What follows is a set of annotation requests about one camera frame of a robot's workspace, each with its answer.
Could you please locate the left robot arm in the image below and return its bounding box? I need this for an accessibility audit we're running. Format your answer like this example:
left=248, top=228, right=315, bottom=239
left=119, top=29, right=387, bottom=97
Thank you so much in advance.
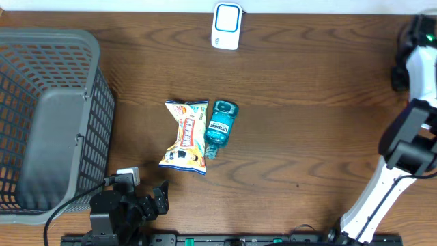
left=80, top=180, right=169, bottom=246

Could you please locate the teal mouthwash bottle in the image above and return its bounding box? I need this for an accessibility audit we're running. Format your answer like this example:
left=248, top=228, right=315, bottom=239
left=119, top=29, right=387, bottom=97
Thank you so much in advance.
left=205, top=100, right=239, bottom=159

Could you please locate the white barcode scanner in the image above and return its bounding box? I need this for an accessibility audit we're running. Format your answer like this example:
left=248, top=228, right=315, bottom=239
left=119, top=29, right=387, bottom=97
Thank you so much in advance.
left=211, top=2, right=243, bottom=50

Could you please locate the yellow noodle snack bag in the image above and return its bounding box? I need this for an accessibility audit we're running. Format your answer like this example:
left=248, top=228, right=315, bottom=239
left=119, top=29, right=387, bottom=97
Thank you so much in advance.
left=158, top=100, right=209, bottom=175

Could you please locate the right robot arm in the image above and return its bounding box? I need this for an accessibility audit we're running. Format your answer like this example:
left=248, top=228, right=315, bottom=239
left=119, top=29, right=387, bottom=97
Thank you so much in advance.
left=325, top=14, right=436, bottom=245

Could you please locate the black cable left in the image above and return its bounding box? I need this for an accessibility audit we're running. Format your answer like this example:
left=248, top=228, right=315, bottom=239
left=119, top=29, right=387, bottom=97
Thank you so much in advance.
left=43, top=176, right=134, bottom=246

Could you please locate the grey plastic basket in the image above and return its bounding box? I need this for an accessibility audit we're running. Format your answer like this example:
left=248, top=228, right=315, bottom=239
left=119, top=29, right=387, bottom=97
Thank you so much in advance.
left=1, top=28, right=115, bottom=225

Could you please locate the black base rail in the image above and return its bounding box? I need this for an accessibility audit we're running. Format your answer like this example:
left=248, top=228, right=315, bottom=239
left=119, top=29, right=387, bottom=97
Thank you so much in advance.
left=60, top=234, right=404, bottom=246

